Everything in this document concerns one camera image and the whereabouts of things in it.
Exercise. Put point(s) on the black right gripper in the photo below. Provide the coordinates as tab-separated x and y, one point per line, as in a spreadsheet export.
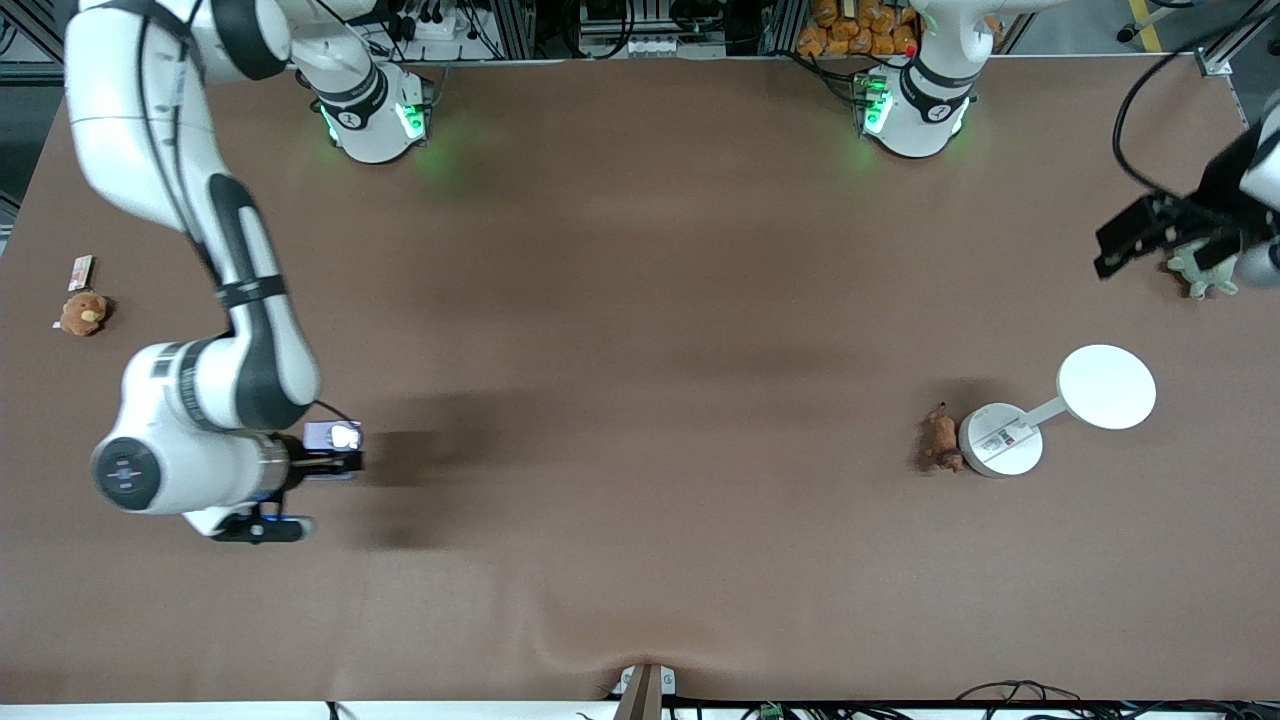
299	456

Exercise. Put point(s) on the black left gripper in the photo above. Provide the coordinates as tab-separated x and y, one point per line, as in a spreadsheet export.
1217	184

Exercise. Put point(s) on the brown lion statue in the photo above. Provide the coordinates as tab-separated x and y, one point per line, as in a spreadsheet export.
940	440

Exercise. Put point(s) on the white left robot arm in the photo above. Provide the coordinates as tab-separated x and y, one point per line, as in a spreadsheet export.
920	110

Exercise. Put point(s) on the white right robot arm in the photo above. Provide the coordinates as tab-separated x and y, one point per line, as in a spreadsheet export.
150	130

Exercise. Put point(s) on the green plush toy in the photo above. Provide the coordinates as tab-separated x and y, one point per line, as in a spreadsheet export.
1205	278

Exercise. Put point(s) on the white round desk lamp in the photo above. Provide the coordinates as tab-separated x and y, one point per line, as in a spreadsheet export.
1105	388

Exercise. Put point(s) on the brown plush toy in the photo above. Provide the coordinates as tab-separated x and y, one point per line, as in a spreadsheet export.
83	313

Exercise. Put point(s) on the small pink card packet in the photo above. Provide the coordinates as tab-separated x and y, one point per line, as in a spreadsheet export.
80	271

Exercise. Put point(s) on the orange plush toy pile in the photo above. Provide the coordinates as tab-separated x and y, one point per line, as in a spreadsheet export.
860	28

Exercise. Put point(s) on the white power strip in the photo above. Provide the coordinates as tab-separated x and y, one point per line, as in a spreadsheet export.
435	25

